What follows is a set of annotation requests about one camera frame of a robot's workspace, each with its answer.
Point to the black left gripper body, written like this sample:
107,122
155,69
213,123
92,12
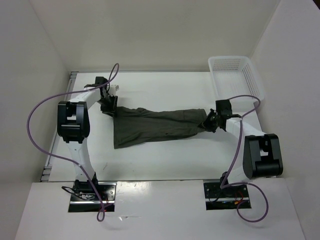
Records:
109,102

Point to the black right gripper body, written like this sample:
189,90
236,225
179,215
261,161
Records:
213,124

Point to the olive green shorts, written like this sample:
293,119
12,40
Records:
137,126

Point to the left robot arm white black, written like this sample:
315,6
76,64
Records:
73,125

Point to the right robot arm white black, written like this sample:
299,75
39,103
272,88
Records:
258,154

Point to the white perforated plastic basket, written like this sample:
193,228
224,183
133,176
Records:
233,76

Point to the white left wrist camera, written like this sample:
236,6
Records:
112,91

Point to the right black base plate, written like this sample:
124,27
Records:
225,199

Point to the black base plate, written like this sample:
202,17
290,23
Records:
225,199
107,192

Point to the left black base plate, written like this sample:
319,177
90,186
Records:
107,192

